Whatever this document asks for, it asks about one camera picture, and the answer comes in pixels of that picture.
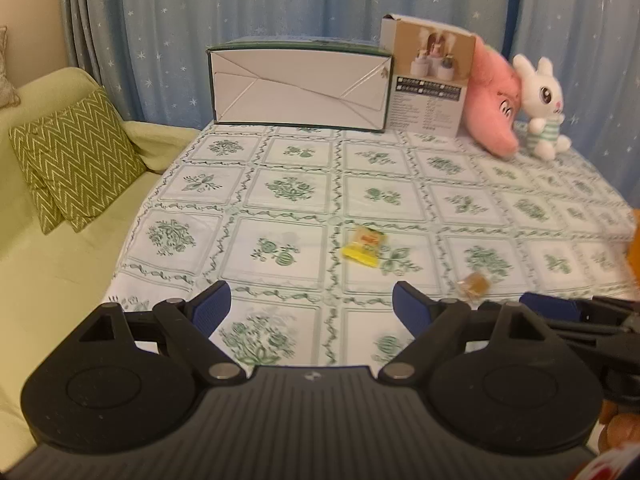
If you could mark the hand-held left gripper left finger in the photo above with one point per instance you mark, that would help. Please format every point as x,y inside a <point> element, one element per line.
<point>212,306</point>

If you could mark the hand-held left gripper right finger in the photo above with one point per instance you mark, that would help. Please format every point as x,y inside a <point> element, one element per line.
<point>410,306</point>

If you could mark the yellow candy packet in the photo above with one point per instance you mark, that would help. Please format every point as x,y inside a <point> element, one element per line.
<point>364,245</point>

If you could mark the green floral tablecloth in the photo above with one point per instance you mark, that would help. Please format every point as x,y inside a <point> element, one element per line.
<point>320,200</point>

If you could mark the printed product box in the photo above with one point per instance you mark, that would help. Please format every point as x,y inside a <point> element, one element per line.
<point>430,80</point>

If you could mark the brown candy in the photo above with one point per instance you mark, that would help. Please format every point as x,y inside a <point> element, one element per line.
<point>474,285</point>

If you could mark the pink starfish plush toy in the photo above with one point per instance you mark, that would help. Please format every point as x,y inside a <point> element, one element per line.
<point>495,105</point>

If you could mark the green zigzag cushion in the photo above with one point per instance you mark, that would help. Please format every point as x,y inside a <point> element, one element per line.
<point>42,205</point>
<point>75,155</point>

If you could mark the red patterned cloth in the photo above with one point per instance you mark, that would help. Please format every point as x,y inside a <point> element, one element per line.
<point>607,469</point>

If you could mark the light green sofa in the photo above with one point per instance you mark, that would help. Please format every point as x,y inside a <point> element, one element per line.
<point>55,260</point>

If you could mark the person's right hand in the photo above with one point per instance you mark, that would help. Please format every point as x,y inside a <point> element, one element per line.
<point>620,430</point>

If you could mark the blue starry curtain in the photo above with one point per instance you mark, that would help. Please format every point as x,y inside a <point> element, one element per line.
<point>300,5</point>

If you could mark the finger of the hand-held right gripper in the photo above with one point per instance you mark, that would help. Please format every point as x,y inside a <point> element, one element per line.
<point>555,306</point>
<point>585,335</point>

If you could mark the white bunny plush toy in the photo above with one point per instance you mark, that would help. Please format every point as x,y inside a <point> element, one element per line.
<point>542,110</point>

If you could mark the large green white carton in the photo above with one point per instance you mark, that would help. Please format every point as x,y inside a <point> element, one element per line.
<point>300,85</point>

